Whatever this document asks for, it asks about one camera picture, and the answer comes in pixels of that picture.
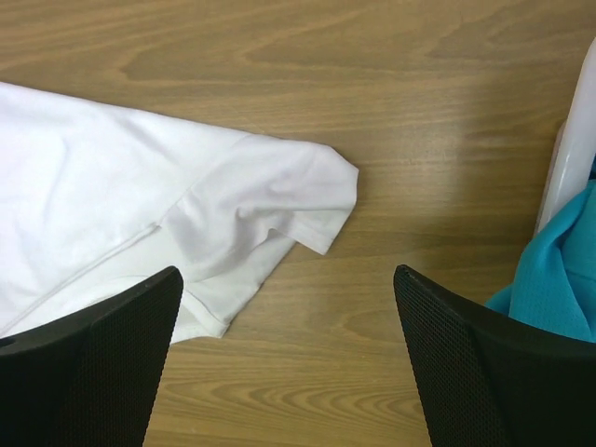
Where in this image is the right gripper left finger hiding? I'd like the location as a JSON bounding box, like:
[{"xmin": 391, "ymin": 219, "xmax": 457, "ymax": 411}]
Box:
[{"xmin": 1, "ymin": 266, "xmax": 183, "ymax": 446}]

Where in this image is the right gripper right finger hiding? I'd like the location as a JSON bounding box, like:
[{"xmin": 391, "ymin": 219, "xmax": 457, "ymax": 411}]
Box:
[{"xmin": 394, "ymin": 265, "xmax": 595, "ymax": 446}]

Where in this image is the white t shirt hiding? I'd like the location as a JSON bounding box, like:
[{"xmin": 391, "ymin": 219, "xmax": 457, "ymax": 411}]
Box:
[{"xmin": 1, "ymin": 84, "xmax": 359, "ymax": 343}]

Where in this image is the teal t shirt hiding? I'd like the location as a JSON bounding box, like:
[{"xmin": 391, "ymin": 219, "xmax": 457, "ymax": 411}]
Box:
[{"xmin": 486, "ymin": 180, "xmax": 595, "ymax": 343}]

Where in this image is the white plastic laundry basket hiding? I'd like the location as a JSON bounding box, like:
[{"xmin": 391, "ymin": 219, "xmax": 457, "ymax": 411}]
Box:
[{"xmin": 535, "ymin": 45, "xmax": 596, "ymax": 233}]

